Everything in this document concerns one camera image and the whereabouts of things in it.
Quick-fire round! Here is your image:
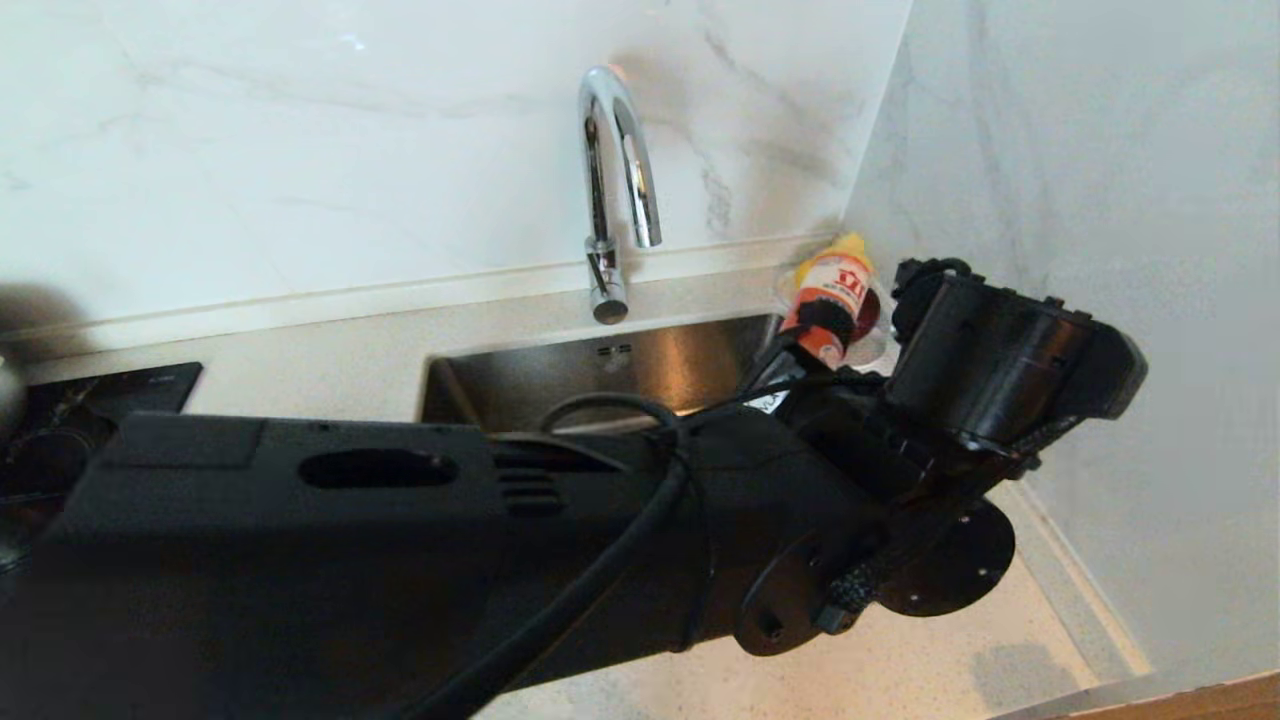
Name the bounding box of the chrome gooseneck faucet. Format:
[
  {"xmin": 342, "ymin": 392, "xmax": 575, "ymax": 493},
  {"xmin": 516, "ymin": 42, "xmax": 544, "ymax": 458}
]
[{"xmin": 578, "ymin": 66, "xmax": 664, "ymax": 327}]

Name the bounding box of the black induction cooktop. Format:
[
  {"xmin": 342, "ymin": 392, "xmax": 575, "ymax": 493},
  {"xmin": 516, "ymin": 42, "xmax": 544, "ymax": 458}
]
[{"xmin": 0, "ymin": 362, "xmax": 204, "ymax": 511}]

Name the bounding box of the orange yellow dish soap bottle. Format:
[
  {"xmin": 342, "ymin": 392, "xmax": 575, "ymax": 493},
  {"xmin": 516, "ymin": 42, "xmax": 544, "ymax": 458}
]
[{"xmin": 780, "ymin": 233, "xmax": 883, "ymax": 369}]

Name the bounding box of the small white dish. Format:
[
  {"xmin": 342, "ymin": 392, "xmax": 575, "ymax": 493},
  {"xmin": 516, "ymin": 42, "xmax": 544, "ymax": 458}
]
[{"xmin": 775, "ymin": 268, "xmax": 889, "ymax": 369}]

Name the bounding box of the stainless steel sink basin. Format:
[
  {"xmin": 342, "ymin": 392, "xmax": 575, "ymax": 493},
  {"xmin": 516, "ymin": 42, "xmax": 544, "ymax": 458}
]
[{"xmin": 420, "ymin": 313, "xmax": 793, "ymax": 433}]

